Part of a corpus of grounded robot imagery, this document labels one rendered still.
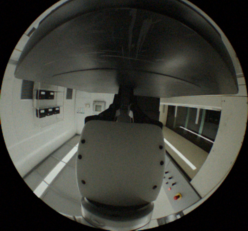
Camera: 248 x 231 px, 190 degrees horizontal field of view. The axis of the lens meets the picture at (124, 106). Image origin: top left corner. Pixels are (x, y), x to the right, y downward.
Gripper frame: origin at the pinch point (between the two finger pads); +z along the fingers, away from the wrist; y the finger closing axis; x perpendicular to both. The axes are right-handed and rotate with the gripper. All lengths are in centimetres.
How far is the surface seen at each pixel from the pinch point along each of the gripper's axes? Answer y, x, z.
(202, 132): 82, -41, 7
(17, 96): -263, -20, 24
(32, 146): -264, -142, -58
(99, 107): -121, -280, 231
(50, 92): -223, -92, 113
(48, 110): -226, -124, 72
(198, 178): 39, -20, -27
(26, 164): -262, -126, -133
